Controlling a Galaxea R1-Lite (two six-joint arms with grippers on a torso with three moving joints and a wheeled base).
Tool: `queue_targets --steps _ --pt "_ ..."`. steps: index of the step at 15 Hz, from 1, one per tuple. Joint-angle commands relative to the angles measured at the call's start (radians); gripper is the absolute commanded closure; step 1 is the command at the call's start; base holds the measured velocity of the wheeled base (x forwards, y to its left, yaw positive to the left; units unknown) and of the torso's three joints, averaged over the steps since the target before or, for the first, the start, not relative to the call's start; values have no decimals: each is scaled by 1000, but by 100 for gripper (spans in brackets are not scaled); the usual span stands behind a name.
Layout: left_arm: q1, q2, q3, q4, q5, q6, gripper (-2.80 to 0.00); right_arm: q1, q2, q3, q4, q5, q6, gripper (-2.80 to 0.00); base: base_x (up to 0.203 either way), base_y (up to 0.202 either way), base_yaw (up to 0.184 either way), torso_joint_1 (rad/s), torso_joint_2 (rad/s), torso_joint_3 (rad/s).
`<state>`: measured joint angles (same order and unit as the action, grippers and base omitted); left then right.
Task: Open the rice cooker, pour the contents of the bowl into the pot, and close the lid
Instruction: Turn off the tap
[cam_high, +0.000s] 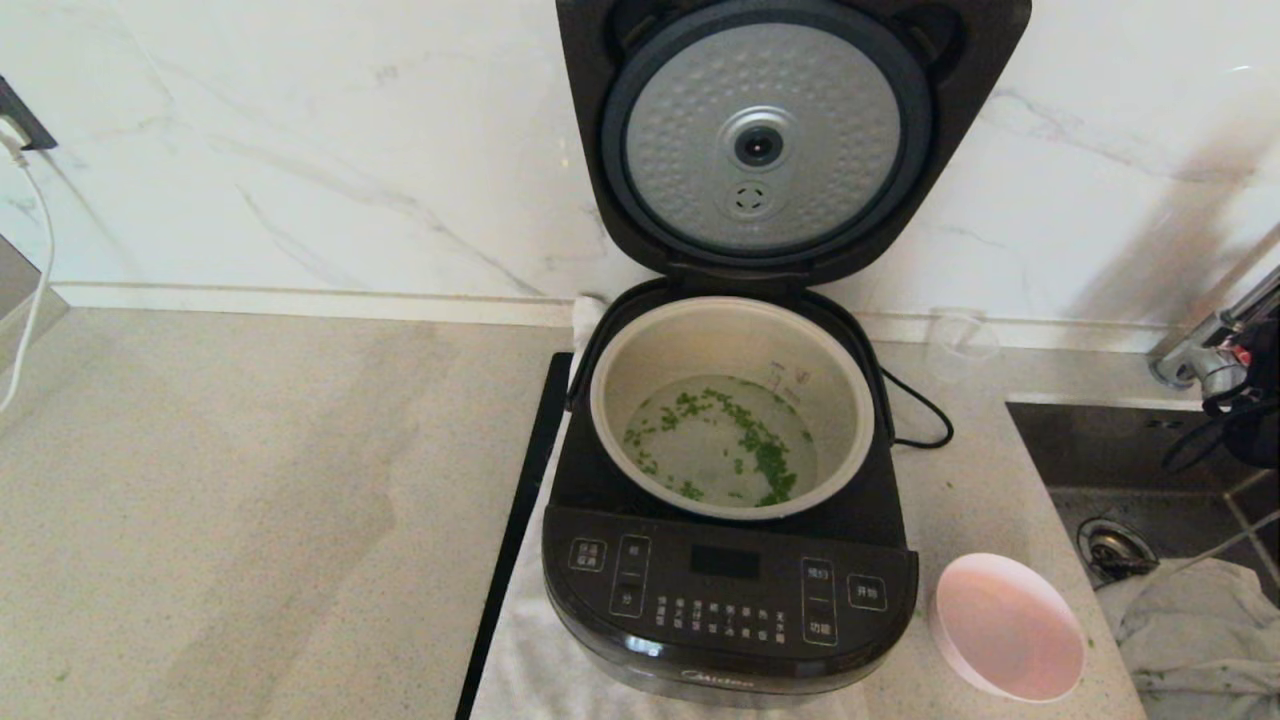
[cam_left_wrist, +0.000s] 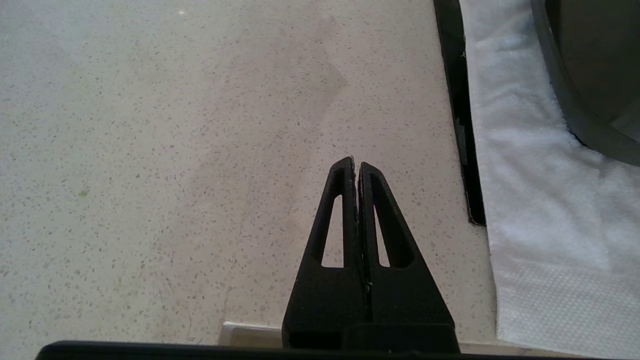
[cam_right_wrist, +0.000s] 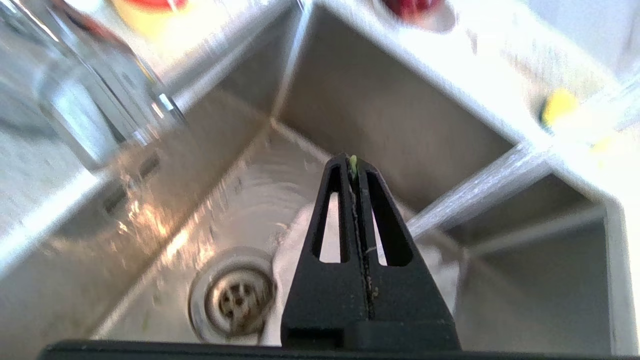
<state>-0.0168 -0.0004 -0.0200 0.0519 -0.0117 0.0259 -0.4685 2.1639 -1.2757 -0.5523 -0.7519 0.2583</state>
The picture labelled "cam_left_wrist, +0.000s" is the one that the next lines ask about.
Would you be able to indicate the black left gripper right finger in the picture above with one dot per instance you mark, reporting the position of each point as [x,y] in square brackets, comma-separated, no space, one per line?
[405,300]

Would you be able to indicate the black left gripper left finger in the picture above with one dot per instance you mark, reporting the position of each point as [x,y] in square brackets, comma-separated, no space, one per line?
[325,305]

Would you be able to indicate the black Midea rice cooker base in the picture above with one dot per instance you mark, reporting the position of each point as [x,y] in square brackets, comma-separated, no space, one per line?
[600,75]

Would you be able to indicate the white terry towel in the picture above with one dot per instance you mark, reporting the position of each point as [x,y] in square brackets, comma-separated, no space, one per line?
[550,200]

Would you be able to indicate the long black flat strip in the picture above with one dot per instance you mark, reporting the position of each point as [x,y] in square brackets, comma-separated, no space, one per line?
[457,100]

